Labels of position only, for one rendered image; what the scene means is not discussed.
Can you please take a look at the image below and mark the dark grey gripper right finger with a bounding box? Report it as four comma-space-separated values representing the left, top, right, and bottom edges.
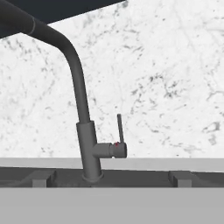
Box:
168, 170, 224, 188

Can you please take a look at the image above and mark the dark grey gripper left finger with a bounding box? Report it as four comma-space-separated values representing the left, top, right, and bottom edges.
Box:
0, 169, 57, 188

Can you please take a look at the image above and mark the dark grey sink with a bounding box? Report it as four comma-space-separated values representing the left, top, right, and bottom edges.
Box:
0, 166, 224, 188

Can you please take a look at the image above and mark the dark grey sink tap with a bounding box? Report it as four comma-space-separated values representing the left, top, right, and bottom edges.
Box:
0, 0, 113, 184

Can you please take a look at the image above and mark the dark grey tap lever handle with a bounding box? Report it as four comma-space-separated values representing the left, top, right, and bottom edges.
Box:
109, 113, 128, 159

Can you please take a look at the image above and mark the dark navy wall cupboard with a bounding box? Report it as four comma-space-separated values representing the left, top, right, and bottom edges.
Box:
0, 0, 127, 40

